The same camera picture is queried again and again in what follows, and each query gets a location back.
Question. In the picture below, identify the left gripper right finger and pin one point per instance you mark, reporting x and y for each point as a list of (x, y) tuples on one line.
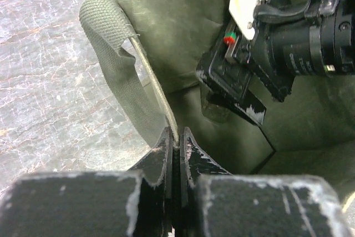
[(213, 202)]

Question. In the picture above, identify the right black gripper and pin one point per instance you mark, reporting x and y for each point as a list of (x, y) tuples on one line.
[(227, 68)]

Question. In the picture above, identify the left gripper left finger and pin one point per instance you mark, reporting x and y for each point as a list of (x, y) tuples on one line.
[(135, 202)]

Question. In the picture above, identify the clear bottle yellow label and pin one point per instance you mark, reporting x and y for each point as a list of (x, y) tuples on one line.
[(214, 112)]

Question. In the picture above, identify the olive green canvas bag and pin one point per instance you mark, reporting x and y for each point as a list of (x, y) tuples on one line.
[(148, 51)]

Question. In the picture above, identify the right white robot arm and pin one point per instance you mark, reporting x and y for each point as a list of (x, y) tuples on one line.
[(276, 41)]

